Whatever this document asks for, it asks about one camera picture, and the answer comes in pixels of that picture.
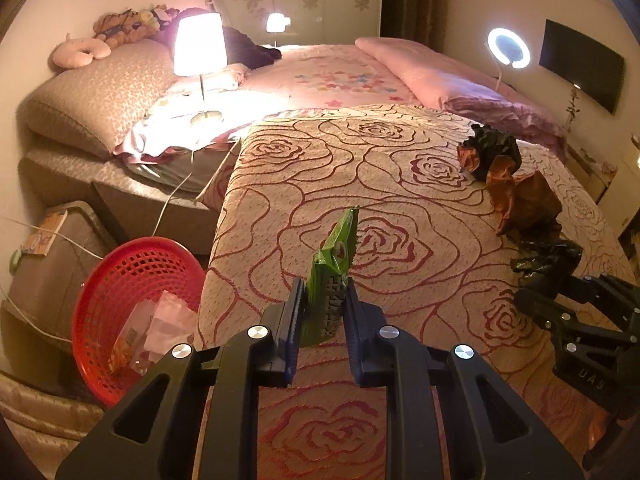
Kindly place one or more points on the small black plastic bag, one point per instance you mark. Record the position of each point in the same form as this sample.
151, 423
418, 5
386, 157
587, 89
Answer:
544, 264

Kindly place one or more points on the brown bedside cabinet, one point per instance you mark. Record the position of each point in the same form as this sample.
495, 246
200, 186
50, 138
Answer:
44, 291

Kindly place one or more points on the black crumpled plastic bag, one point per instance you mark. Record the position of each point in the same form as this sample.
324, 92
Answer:
492, 150

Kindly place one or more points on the brown padded headboard cushion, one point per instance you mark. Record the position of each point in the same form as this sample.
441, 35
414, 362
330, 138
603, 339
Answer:
92, 108

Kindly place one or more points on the green snack wrapper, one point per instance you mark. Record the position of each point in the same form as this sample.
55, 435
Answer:
327, 281

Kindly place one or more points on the clear crumpled plastic wrapper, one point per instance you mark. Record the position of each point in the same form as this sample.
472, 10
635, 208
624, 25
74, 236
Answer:
152, 329

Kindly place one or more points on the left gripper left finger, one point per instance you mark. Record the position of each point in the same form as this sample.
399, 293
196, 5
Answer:
195, 414

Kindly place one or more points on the dark purple clothing heap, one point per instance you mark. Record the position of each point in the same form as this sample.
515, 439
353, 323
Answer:
239, 47

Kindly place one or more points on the small far bedside lamp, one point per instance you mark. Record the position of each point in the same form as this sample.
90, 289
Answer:
277, 26

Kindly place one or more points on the white ring light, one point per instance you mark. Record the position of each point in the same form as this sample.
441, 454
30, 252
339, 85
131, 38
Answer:
508, 51

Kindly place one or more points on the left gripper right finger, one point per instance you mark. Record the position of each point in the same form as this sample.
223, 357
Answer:
449, 415

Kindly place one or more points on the lit white table lamp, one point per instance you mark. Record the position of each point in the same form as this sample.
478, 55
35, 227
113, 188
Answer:
199, 50

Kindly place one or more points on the rose pattern bedspread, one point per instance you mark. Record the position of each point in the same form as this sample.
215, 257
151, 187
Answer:
428, 254

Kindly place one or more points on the pink floral bed sheet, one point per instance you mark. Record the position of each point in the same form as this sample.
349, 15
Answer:
195, 112

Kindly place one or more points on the brown plush toy pile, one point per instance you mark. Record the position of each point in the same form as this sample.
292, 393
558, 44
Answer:
130, 26

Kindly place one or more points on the red plastic laundry basket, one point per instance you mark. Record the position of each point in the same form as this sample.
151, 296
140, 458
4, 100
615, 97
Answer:
141, 269

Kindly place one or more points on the wall mounted black television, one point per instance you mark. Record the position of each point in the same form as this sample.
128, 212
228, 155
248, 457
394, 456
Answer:
584, 62

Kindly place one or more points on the brown crumpled paper bag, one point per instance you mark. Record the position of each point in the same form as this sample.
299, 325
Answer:
526, 207

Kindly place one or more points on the pink plush neck pillow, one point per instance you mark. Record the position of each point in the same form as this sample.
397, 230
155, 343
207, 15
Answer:
79, 52

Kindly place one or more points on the colourful children's book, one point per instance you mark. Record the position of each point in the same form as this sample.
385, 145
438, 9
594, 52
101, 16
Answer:
41, 239

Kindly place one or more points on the folded pink duvet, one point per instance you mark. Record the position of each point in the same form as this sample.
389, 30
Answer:
446, 84

